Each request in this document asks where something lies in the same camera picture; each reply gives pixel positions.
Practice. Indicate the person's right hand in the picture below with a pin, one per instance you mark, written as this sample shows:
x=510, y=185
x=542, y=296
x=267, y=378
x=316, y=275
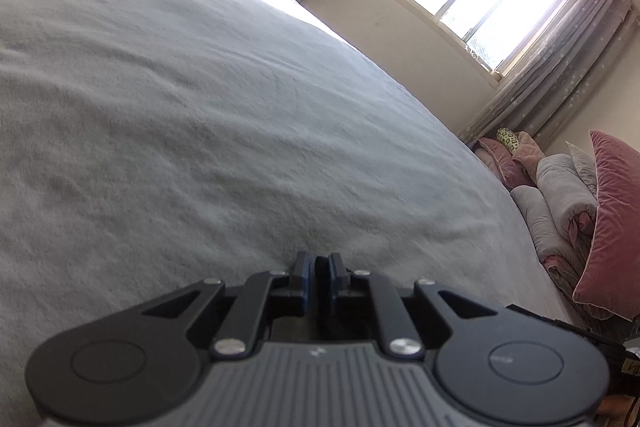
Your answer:
x=615, y=412

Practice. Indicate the small pink pillow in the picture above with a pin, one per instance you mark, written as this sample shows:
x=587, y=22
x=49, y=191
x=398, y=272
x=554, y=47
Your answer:
x=500, y=162

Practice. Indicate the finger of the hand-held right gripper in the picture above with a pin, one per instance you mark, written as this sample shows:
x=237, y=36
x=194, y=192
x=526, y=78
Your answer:
x=530, y=314

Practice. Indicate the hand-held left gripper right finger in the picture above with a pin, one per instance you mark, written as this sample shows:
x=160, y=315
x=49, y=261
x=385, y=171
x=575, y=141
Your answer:
x=327, y=287

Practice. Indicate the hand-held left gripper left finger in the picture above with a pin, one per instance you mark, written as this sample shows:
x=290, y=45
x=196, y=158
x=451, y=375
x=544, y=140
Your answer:
x=305, y=287

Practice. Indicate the folded grey pink quilt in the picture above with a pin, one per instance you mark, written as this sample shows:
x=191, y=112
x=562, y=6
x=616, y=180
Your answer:
x=555, y=207

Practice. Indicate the grey patterned curtain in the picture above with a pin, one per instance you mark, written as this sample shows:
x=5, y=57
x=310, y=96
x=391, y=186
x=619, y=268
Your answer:
x=560, y=72

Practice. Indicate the grey bedsheet bed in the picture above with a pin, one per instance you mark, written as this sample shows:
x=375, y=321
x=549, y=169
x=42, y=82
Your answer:
x=200, y=107

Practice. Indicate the green patterned cloth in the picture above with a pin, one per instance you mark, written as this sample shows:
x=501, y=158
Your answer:
x=507, y=139

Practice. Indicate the grey pillow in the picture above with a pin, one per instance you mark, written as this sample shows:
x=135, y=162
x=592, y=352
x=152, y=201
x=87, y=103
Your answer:
x=582, y=164

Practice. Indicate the large pink velvet pillow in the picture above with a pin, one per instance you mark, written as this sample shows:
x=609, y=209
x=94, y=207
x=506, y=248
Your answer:
x=612, y=227

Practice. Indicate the pink plush cloth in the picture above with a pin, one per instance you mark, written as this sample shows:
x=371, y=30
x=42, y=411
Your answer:
x=530, y=152

